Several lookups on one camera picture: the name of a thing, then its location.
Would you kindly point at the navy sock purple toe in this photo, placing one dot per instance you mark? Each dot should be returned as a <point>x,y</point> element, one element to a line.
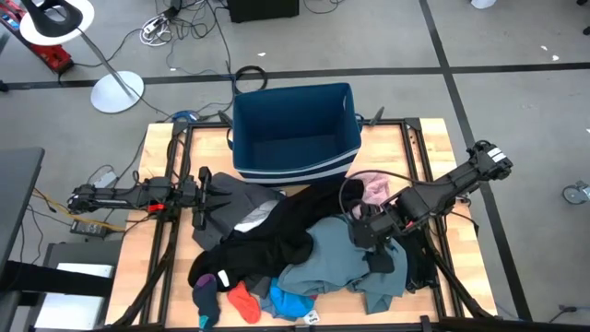
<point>207,299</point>

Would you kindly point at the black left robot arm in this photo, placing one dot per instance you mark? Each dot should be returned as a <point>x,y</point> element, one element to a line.
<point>115,196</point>

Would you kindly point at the grey cabinet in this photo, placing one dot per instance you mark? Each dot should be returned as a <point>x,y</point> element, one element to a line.
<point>69,258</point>

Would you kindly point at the red toolbox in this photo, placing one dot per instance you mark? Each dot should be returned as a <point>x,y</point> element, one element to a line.
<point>55,57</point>

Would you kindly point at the pink garment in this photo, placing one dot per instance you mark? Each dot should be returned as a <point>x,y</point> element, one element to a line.
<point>375,186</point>

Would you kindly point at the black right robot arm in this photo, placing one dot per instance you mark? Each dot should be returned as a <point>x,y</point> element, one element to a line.
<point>461,177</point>

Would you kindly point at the bright blue garment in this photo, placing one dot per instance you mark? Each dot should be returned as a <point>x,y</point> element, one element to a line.
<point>290,302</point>

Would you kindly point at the grey-blue sweatshirt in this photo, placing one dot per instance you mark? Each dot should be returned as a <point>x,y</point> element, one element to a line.
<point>332,263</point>

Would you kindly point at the black desk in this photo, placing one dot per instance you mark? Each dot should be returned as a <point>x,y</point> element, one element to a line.
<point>18,198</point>

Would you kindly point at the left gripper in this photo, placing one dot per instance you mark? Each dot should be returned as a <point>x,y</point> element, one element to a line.
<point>205,198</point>

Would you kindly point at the dark grey garment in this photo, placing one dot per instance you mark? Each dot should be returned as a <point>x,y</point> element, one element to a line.
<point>239,198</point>

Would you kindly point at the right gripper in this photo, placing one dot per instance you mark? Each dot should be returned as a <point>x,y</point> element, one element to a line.
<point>373,226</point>

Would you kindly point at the white floor lamp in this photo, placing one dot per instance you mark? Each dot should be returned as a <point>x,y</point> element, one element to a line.
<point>117,92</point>

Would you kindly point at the grey power adapter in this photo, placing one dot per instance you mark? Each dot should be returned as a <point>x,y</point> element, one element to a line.
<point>106,180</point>

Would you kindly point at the black power brick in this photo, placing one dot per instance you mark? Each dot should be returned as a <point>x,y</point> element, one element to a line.
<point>87,228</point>

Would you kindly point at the white power strip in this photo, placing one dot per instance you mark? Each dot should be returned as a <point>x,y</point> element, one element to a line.
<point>152,27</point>

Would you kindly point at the navy white-striped fabric bin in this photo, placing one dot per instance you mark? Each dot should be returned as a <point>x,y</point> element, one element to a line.
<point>295,133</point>

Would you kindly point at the white round object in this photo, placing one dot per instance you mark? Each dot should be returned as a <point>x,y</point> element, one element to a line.
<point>481,3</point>

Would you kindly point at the black garment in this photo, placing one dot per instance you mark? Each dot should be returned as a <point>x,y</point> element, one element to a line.
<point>276,235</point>

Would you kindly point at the black box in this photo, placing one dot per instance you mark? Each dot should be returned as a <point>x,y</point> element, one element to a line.
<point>263,9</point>

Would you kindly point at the orange sock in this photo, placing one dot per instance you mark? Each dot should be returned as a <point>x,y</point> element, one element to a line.
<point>244,302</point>

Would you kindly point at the caster wheel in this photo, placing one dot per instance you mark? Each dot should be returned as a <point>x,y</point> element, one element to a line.
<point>574,193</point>

